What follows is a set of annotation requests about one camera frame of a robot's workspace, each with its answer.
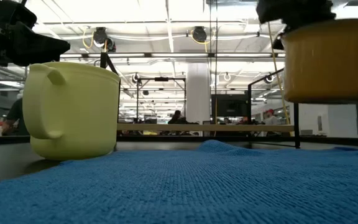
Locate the black screen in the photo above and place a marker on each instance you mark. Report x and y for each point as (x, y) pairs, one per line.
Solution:
(228, 105)

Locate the person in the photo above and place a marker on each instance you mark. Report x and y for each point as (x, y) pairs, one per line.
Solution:
(14, 115)
(270, 119)
(176, 118)

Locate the white pillar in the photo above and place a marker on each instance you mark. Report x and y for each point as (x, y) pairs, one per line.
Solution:
(197, 93)

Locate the blue cloth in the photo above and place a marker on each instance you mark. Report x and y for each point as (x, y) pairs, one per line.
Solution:
(179, 186)

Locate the orange ceramic mug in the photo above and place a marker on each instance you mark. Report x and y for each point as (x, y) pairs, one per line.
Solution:
(322, 62)

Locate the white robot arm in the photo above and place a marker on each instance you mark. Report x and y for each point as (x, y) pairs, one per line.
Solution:
(19, 94)

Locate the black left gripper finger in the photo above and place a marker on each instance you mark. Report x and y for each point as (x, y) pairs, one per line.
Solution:
(39, 49)

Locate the black table frame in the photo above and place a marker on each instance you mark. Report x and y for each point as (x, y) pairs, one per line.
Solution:
(166, 139)

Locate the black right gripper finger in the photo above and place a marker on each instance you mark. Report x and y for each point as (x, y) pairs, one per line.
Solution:
(312, 11)
(273, 11)

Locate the pale yellow mug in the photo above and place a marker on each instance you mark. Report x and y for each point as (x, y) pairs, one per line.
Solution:
(82, 109)

